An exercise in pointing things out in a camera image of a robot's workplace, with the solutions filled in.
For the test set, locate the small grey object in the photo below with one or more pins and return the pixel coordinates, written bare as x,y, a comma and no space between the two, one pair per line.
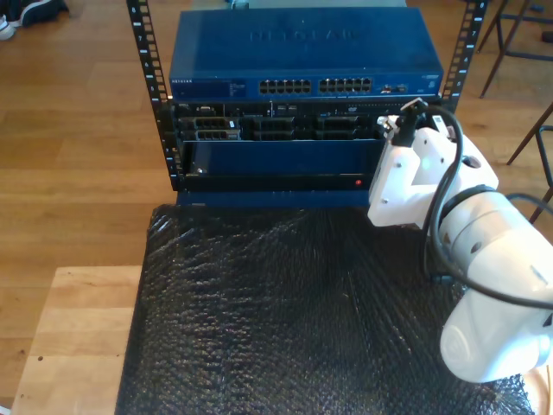
239,3

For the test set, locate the blue rack base plate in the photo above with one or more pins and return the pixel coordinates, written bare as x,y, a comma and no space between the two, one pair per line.
259,199

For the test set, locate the black bubble wrap mat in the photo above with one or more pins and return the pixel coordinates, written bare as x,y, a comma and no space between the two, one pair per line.
259,346

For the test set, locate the blue Netgear network switch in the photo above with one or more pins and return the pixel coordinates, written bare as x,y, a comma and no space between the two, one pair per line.
302,52

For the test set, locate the dark blue sneaker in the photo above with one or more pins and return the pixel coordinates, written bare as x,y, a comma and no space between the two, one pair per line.
43,10

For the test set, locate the black rack server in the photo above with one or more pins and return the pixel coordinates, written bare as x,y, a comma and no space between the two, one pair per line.
302,112

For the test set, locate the dark metal stool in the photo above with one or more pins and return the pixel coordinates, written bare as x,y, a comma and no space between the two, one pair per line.
525,55
529,136

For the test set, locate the small blue object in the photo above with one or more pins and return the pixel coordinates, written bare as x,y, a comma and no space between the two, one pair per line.
536,8

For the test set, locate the white sneaker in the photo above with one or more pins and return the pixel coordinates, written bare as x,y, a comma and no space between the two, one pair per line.
5,28

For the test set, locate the black perforated rack post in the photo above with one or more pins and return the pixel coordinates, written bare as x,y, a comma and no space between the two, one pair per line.
466,34
147,43

